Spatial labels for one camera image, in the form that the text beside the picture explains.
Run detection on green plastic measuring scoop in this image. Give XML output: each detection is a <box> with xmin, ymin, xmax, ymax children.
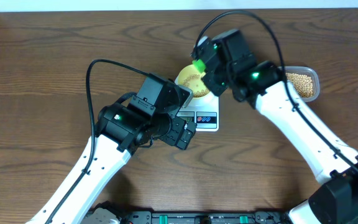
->
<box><xmin>192</xmin><ymin>59</ymin><xmax>206</xmax><ymax>73</ymax></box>

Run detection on yellow plastic bowl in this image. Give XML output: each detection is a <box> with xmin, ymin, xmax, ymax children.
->
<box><xmin>178</xmin><ymin>65</ymin><xmax>209</xmax><ymax>98</ymax></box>

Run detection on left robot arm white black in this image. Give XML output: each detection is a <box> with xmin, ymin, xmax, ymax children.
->
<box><xmin>30</xmin><ymin>74</ymin><xmax>196</xmax><ymax>223</ymax></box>

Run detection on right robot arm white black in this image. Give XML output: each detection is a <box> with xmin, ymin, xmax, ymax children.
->
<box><xmin>195</xmin><ymin>29</ymin><xmax>358</xmax><ymax>223</ymax></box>

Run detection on soybeans in yellow bowl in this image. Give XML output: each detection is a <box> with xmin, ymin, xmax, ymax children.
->
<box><xmin>182</xmin><ymin>74</ymin><xmax>209</xmax><ymax>98</ymax></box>

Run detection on white digital kitchen scale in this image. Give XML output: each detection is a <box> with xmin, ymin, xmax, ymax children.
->
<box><xmin>175</xmin><ymin>77</ymin><xmax>219</xmax><ymax>132</ymax></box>

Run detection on pile of soybeans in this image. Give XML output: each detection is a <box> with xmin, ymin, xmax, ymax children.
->
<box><xmin>287</xmin><ymin>73</ymin><xmax>313</xmax><ymax>98</ymax></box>

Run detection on clear plastic bean container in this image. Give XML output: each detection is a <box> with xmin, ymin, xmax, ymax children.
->
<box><xmin>285</xmin><ymin>66</ymin><xmax>320</xmax><ymax>102</ymax></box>

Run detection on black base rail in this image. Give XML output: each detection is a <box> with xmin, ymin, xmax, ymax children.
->
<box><xmin>81</xmin><ymin>202</ymin><xmax>290</xmax><ymax>224</ymax></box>

